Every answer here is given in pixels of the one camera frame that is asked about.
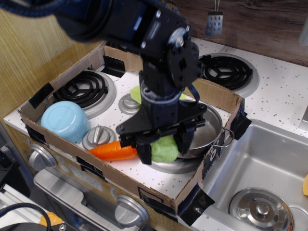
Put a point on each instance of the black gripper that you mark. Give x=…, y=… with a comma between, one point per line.
x=153, y=121

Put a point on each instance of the green toy broccoli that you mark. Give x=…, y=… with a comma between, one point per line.
x=164, y=150

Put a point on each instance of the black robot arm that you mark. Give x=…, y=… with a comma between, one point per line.
x=161, y=36

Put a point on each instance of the stainless steel pan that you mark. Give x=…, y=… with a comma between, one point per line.
x=212, y=134

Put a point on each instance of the front right burner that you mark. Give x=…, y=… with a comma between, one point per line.
x=179, y=166

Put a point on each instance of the orange toy carrot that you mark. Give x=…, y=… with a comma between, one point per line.
x=113, y=152

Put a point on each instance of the silver knob middle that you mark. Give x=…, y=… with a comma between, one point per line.
x=128, y=105

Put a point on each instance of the silver knob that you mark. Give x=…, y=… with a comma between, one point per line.
x=128, y=105
x=98, y=136

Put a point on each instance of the green plastic plate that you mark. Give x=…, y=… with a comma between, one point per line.
x=139, y=94

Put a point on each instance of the silver knob front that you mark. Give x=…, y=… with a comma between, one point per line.
x=98, y=136

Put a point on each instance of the right oven front knob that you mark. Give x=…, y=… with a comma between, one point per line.
x=129, y=213

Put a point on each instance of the oven knob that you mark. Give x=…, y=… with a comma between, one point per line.
x=129, y=213
x=40, y=158

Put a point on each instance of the front left black burner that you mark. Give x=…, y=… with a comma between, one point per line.
x=93, y=91

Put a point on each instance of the black burner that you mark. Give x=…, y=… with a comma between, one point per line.
x=232, y=72
x=119, y=46
x=93, y=91

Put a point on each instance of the light blue bowl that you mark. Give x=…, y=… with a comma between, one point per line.
x=67, y=120

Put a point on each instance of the back right black burner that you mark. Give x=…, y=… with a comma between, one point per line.
x=232, y=72

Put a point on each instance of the steel sink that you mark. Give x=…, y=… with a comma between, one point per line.
x=265, y=157

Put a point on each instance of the back left black burner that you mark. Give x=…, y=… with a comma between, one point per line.
x=119, y=46

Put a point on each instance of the steel pot lid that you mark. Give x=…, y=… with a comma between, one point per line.
x=261, y=209

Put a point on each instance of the cardboard fence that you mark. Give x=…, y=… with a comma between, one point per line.
x=183, y=198

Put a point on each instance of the left oven front knob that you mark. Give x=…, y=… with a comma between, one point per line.
x=40, y=158

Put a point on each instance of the hanging metal spatula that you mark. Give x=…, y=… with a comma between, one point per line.
x=214, y=22

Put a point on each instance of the orange object bottom left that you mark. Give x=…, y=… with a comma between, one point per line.
x=54, y=219

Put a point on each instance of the orange object in sink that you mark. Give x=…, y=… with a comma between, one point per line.
x=305, y=186

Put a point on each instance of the silver faucet base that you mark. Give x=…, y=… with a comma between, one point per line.
x=303, y=37

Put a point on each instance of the silver oven door handle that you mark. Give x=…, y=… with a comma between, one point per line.
x=89, y=212

